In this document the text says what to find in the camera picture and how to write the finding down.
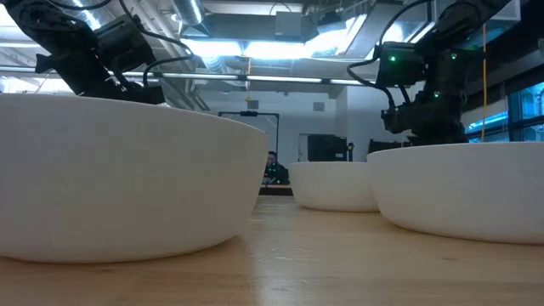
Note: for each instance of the dark background table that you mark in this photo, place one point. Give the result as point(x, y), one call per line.
point(276, 190)

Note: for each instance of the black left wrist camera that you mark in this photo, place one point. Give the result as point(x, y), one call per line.
point(123, 42)

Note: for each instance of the silver ceiling duct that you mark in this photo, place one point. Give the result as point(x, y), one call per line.
point(189, 10)

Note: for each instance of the white bowl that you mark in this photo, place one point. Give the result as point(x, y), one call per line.
point(467, 191)
point(331, 187)
point(106, 178)

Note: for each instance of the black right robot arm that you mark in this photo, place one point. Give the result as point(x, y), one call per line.
point(463, 25)

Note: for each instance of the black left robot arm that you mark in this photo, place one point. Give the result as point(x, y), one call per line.
point(42, 25)

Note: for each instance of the black monitor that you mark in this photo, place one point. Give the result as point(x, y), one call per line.
point(327, 148)

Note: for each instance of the grey ceiling box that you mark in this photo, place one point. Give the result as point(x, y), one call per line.
point(289, 23)

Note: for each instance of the black frame stand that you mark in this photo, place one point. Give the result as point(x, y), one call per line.
point(248, 113)

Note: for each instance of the black panels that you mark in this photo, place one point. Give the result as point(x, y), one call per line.
point(389, 145)

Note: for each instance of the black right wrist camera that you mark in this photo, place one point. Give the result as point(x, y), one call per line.
point(399, 64)

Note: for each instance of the seated person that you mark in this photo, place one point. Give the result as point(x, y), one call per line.
point(274, 170)

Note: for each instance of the long ceiling light bar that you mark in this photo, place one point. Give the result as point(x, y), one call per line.
point(276, 79)

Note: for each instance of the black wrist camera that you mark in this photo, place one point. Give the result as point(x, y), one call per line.
point(123, 42)
point(399, 64)

